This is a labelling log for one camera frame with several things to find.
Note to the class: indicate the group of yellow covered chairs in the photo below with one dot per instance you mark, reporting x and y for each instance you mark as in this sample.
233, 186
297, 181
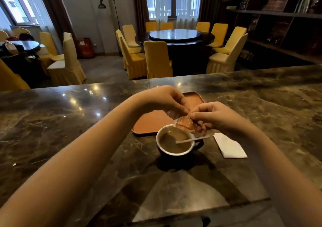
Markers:
69, 63
157, 58

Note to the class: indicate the person's right forearm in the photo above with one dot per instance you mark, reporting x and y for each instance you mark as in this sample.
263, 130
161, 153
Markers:
281, 174

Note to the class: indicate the dark round dining table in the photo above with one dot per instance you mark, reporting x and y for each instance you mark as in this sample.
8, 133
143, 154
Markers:
191, 50

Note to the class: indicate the large window with sheer curtain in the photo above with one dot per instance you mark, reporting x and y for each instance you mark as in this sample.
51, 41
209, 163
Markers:
173, 0

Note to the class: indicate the brown coffee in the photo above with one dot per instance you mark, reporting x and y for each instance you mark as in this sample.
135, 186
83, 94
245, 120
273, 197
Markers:
173, 142

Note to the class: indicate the person's left hand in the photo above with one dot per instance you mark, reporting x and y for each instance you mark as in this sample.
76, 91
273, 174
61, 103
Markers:
159, 97

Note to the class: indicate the window with dark frame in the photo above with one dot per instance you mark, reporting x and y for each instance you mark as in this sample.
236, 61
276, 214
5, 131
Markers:
17, 2

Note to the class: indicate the dark small round table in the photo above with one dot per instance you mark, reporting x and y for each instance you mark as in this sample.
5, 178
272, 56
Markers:
25, 45

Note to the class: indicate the dark bag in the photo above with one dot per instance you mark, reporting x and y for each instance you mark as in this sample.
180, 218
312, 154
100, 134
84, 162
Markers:
26, 36

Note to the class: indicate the red box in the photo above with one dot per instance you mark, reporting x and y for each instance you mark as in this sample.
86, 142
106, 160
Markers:
85, 48

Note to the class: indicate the person's left thumb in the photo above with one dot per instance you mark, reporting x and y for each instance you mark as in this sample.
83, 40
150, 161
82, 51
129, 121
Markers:
179, 108

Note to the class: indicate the person's left forearm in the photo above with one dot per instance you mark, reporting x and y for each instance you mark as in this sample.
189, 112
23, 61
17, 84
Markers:
75, 158

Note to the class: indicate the dark wooden bookshelf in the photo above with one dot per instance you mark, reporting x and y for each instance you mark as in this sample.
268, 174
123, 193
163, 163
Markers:
276, 27

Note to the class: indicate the white folded napkin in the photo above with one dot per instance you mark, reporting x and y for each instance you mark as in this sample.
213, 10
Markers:
230, 146

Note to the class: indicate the person's right thumb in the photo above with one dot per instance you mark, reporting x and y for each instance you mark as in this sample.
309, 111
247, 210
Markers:
200, 117

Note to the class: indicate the white stir stick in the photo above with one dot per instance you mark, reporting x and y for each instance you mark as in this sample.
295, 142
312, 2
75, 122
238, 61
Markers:
193, 139

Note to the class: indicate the black cup with white inside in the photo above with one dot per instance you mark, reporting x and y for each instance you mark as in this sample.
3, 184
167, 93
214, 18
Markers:
163, 133

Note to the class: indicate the orange rectangular tray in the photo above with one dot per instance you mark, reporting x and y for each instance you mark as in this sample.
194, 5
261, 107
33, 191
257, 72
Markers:
153, 121

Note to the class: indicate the round glass turntable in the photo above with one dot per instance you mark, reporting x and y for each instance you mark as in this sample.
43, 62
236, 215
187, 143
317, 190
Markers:
174, 34

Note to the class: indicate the dark brown curtain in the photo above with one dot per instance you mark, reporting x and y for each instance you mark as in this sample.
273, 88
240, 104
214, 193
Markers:
208, 2
54, 7
140, 5

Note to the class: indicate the black floor lamp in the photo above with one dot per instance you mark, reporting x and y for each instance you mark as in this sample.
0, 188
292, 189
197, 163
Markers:
110, 5

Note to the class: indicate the person's right hand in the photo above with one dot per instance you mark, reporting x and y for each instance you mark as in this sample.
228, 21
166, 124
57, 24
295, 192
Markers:
221, 117

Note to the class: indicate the orange dotted sachet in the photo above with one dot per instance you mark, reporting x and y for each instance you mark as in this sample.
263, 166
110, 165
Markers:
185, 124

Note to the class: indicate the row of upright books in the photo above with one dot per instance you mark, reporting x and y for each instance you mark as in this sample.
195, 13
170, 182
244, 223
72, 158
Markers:
305, 2

